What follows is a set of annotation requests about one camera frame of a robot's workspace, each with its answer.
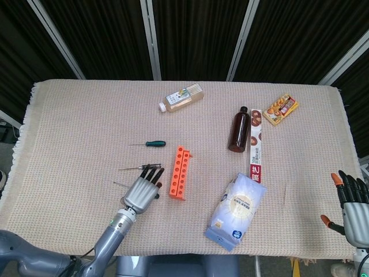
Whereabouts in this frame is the yellow snack box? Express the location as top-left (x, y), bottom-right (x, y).
top-left (262, 92), bottom-right (300, 128)

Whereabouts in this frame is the grey robot torso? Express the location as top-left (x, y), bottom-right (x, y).
top-left (115, 255), bottom-right (240, 277)

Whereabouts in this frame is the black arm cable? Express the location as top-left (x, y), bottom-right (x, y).
top-left (69, 246), bottom-right (97, 260)

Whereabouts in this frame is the long white baking paper box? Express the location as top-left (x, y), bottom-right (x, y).
top-left (246, 108), bottom-right (263, 184)

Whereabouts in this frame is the dark brown bottle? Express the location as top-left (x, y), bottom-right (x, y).
top-left (228, 106), bottom-right (252, 153)

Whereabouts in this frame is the orange tool holder rack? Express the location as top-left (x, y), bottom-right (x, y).
top-left (168, 145), bottom-right (193, 201)

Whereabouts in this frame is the black metal precision screwdriver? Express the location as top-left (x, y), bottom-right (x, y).
top-left (118, 163), bottom-right (162, 171)

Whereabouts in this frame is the grey metal partition post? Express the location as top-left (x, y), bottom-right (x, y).
top-left (225, 0), bottom-right (260, 82)
top-left (27, 0), bottom-right (86, 80)
top-left (140, 0), bottom-right (162, 81)
top-left (318, 28), bottom-right (369, 87)

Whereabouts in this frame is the blue white tissue pack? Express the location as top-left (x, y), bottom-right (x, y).
top-left (204, 172), bottom-right (268, 252)

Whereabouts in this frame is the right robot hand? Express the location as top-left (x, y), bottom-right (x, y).
top-left (320, 170), bottom-right (369, 248)

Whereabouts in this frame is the beige woven tablecloth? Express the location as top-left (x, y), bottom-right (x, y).
top-left (0, 79), bottom-right (364, 264)

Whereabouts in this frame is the dark pleated curtain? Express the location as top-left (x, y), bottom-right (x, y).
top-left (0, 0), bottom-right (369, 159)

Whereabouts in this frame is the clear juice bottle white cap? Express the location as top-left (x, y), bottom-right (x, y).
top-left (158, 83), bottom-right (205, 113)

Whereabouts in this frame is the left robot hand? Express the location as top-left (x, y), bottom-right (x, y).
top-left (123, 164), bottom-right (165, 215)

